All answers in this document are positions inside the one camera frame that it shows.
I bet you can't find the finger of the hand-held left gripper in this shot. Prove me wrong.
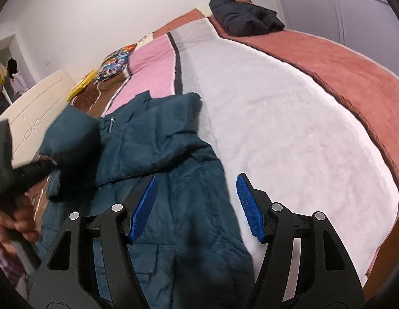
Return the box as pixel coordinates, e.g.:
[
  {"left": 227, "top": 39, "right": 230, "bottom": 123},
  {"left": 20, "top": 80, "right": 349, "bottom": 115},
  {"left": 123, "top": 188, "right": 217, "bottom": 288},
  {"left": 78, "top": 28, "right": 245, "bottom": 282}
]
[
  {"left": 0, "top": 119, "right": 13, "bottom": 181},
  {"left": 13, "top": 160, "right": 60, "bottom": 184}
]

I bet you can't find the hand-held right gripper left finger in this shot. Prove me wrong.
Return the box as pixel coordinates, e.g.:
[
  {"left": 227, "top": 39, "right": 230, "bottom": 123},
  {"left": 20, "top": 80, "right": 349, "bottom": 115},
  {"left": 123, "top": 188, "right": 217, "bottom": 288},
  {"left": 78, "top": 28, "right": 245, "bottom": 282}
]
[{"left": 29, "top": 175, "right": 159, "bottom": 309}]

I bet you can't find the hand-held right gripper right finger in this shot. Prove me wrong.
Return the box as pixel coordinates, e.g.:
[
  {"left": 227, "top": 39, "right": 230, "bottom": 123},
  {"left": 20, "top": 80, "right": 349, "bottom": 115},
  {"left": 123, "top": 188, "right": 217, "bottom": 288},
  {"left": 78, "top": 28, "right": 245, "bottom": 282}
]
[{"left": 236, "top": 173, "right": 367, "bottom": 309}]

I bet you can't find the teal padded jacket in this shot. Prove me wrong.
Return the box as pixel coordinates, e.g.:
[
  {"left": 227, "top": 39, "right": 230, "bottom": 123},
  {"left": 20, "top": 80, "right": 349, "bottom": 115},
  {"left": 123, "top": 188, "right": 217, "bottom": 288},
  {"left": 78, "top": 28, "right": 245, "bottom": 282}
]
[{"left": 35, "top": 91, "right": 255, "bottom": 309}]

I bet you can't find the person's left hand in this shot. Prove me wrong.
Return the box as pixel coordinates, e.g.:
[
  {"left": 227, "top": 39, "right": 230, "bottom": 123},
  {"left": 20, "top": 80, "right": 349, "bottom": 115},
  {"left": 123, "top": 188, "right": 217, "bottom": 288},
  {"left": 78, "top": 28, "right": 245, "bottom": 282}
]
[{"left": 0, "top": 196, "right": 41, "bottom": 243}]

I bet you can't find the cream bed headboard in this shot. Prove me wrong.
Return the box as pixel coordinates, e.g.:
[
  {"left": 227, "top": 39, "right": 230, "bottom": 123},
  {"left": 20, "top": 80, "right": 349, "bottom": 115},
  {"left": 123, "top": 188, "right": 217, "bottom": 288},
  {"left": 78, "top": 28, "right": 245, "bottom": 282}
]
[{"left": 0, "top": 69, "right": 78, "bottom": 168}]

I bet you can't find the pink hanging garment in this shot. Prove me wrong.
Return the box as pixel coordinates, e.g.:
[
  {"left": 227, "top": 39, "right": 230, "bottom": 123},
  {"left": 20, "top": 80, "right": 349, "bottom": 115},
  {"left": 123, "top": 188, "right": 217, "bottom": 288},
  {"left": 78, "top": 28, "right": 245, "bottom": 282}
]
[{"left": 10, "top": 71, "right": 28, "bottom": 95}]

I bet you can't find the yellow cloth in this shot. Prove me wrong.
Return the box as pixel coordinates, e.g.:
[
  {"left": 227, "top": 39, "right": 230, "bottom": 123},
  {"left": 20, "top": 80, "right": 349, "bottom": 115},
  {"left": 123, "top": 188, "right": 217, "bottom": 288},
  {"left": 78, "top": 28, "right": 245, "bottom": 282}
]
[{"left": 66, "top": 69, "right": 100, "bottom": 104}]

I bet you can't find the striped bed blanket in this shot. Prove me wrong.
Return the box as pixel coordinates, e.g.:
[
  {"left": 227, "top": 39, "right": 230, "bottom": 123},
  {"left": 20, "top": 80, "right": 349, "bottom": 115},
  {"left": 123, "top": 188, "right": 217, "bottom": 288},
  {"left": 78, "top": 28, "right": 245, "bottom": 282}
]
[{"left": 26, "top": 0, "right": 399, "bottom": 300}]

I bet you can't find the colourful printed pillow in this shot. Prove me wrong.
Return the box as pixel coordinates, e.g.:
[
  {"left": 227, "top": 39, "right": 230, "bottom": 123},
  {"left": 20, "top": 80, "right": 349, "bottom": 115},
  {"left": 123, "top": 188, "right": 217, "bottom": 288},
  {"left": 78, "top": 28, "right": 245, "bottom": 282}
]
[{"left": 93, "top": 43, "right": 137, "bottom": 86}]

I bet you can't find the black padded jacket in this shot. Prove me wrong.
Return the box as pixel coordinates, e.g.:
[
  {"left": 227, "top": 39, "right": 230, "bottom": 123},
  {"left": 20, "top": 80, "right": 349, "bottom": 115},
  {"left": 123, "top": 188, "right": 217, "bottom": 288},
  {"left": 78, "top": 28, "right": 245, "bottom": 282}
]
[{"left": 209, "top": 0, "right": 286, "bottom": 37}]

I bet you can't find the white wardrobe with floral trim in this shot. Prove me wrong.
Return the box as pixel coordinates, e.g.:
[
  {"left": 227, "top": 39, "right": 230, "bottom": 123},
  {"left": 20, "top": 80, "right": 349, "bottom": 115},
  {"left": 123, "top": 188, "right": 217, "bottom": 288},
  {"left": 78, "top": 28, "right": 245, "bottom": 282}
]
[{"left": 273, "top": 0, "right": 399, "bottom": 81}]

